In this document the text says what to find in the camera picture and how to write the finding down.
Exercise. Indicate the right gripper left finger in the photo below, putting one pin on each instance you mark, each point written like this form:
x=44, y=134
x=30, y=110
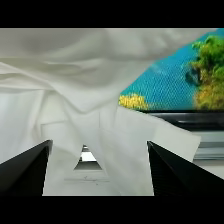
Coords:
x=23, y=173

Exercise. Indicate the silver frame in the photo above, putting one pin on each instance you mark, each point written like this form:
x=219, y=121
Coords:
x=213, y=146

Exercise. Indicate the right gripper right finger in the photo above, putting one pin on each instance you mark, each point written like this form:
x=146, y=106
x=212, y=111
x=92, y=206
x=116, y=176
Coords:
x=180, y=176

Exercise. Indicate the white long-sleeved shirt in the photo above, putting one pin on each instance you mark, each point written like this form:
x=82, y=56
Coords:
x=83, y=76

